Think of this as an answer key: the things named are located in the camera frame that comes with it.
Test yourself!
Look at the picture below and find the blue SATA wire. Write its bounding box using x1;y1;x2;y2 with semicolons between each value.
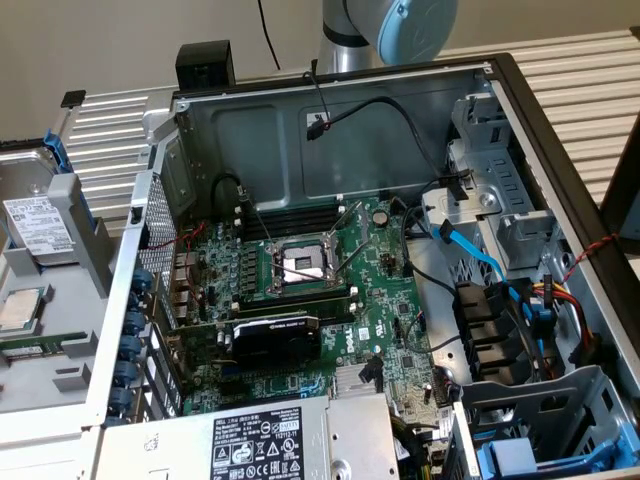
437;222;554;371

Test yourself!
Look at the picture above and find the red yellow power wire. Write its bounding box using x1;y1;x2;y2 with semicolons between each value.
532;279;601;371

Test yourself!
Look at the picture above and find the hard disk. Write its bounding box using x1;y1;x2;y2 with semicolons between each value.
0;128;96;269

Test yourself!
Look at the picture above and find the blue plastic disk carrier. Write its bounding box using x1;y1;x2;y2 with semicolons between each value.
474;424;629;480

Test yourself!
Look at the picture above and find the CPU socket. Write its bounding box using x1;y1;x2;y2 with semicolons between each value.
264;234;351;296

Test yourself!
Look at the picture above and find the metal socket cover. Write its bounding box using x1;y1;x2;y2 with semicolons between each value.
324;199;371;250

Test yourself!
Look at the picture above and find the metal locking lever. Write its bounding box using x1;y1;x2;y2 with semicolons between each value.
238;187;275;249

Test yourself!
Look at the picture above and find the green motherboard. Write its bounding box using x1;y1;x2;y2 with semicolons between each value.
169;194;451;441

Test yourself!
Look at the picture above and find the black graphics card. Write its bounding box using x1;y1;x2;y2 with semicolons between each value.
164;312;324;374

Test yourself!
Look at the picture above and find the open black PC case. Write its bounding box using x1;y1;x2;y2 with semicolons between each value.
82;51;640;480

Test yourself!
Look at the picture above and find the silver finned heatsink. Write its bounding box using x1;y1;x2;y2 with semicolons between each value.
333;367;371;396

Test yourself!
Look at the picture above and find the black box behind case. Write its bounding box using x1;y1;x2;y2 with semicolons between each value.
175;40;236;94

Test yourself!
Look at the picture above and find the grey power supply unit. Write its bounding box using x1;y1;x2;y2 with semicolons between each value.
97;392;401;480

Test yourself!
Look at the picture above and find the grey parts rack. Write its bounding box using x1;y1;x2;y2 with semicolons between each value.
0;172;124;416

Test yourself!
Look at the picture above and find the silver CPU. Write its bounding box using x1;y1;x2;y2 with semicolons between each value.
0;287;47;335

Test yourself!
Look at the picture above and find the green RAM stick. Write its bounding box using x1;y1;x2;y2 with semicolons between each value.
0;332;77;359

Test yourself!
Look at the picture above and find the black looped wire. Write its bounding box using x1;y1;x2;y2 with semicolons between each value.
211;172;251;211

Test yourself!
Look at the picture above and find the thin red black wire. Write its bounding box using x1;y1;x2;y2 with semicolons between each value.
302;69;334;131

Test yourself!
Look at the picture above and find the black wire with connector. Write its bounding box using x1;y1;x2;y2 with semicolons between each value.
304;97;474;202

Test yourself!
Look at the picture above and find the black plastic cable holder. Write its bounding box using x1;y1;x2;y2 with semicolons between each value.
452;281;531;386

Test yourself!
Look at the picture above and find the thin black wall cable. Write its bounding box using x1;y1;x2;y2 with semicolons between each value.
256;0;281;71

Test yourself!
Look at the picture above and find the red black twisted wire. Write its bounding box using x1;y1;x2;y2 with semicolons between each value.
559;233;624;286

